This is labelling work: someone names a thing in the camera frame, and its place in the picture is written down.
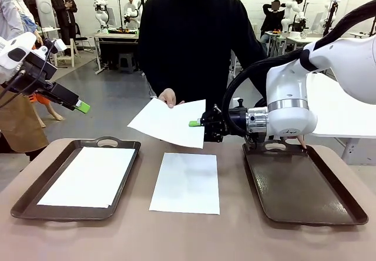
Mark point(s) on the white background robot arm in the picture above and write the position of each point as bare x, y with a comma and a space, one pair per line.
129, 14
289, 14
101, 14

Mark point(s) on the large white table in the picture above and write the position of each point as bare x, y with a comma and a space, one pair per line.
337, 111

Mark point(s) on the background person black jacket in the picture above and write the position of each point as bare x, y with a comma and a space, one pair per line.
63, 14

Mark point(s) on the seated background person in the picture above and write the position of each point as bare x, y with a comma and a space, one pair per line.
273, 20

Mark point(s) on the brown apron garment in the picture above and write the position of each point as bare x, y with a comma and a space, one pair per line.
17, 125

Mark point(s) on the background computer monitor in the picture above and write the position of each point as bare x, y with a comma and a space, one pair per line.
317, 21

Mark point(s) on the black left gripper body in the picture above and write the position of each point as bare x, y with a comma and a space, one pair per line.
57, 95

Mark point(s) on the black tripod pole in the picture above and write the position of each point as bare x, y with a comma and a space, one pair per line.
331, 14

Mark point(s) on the long white background table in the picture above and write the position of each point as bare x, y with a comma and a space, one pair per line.
293, 39

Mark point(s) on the brown plastic serving tray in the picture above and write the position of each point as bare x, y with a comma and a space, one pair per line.
73, 214
293, 184

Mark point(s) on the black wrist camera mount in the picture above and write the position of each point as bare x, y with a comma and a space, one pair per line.
240, 104
38, 65

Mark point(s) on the person's torso black sweater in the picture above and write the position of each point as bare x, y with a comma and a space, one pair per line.
188, 43

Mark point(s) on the wooden background table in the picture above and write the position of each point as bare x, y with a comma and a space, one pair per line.
117, 36

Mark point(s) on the grey plastic stool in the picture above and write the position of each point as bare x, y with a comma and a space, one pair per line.
126, 62

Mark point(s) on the white A4 paper stack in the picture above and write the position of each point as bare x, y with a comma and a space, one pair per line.
185, 184

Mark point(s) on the background person white shirt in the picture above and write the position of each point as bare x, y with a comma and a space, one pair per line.
130, 6

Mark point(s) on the person's right hand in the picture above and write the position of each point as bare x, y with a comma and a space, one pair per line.
169, 96

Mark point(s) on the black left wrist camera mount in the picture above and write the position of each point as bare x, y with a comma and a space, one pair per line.
38, 65

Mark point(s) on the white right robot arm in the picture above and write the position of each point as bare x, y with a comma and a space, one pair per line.
290, 81

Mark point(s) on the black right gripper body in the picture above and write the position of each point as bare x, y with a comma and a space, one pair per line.
214, 125

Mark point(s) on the person's left hand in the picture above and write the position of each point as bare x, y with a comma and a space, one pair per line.
302, 143

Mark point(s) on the person's right forearm black sleeve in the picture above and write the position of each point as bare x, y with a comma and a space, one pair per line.
155, 73

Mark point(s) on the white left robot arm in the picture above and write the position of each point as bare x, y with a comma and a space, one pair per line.
17, 49

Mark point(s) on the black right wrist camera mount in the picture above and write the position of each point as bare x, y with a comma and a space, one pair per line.
240, 104

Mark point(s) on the white tower air conditioner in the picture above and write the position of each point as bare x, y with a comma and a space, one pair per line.
42, 5

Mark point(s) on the black office chair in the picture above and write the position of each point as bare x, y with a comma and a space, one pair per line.
82, 39

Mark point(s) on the green left gripper finger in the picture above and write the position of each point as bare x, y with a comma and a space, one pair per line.
81, 108
83, 105

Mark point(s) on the white wooden folding chair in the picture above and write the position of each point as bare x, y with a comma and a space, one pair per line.
66, 56

